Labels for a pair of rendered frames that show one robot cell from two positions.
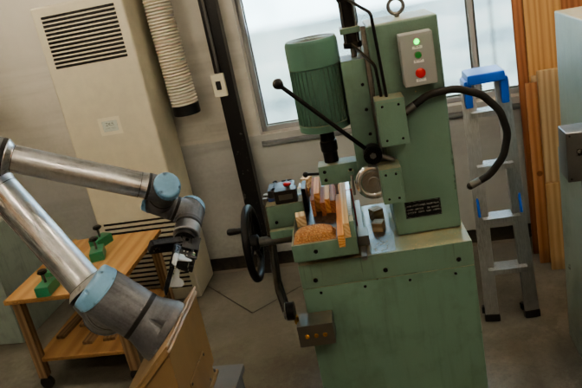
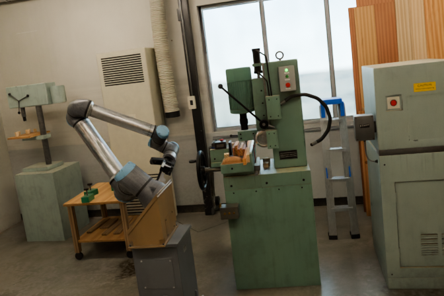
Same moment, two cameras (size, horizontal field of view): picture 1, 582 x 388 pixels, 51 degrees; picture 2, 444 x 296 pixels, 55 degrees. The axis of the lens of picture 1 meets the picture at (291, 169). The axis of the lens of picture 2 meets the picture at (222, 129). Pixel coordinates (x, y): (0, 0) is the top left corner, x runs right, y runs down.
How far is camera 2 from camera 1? 0.97 m
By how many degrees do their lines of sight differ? 9
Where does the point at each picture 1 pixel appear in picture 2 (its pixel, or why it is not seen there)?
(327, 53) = (245, 74)
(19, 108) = not seen: hidden behind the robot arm
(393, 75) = (275, 86)
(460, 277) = (304, 189)
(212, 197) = (182, 167)
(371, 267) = (259, 180)
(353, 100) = (256, 98)
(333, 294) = (240, 194)
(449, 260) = (298, 180)
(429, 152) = (292, 126)
